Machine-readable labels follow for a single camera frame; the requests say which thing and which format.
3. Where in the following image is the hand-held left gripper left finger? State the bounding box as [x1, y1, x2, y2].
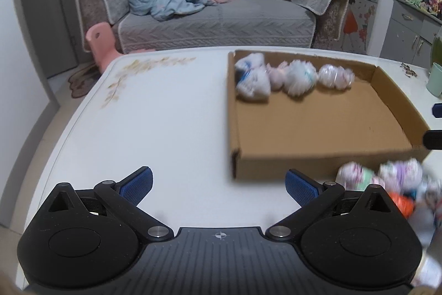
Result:
[48, 166, 174, 242]

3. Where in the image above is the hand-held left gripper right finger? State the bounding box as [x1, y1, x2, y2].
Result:
[265, 169, 392, 242]

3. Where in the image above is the white pink green sock bundle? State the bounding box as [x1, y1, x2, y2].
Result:
[336, 162, 375, 190]

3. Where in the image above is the shallow cardboard box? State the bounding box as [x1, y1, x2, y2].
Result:
[227, 49, 431, 180]

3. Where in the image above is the orange sock bundle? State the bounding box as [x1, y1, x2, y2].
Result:
[388, 193, 415, 218]

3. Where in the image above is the light green cup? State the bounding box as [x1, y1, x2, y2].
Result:
[426, 63, 442, 98]

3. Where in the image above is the purple white sock bundle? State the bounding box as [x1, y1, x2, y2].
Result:
[378, 158, 424, 191]

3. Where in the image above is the pile of seed shells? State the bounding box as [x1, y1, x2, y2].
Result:
[401, 63, 419, 78]

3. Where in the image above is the blurry white sock bundle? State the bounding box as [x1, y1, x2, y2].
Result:
[415, 177, 442, 213]

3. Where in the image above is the dark green bottle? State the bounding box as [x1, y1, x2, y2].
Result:
[432, 30, 442, 69]

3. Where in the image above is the grey cabinet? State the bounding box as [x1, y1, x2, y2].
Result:
[380, 0, 442, 69]

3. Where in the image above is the clear bagged pale sock bundle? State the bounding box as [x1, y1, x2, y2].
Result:
[318, 64, 356, 90]

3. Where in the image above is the white teal bagged sock bundle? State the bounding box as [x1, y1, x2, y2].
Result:
[285, 59, 318, 96]

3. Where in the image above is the small pink sock bundle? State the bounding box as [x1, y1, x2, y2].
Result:
[266, 62, 289, 90]

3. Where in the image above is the flower-shaped floor mat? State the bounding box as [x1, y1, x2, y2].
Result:
[67, 62, 105, 99]

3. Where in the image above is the white blue bagged sock bundle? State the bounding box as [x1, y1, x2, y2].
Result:
[235, 53, 272, 98]

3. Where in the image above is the pink plastic chair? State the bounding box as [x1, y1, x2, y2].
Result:
[86, 22, 157, 69]

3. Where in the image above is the grey sofa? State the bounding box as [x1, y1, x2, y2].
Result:
[74, 0, 355, 54]

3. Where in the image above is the grey door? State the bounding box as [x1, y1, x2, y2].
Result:
[15, 0, 78, 78]

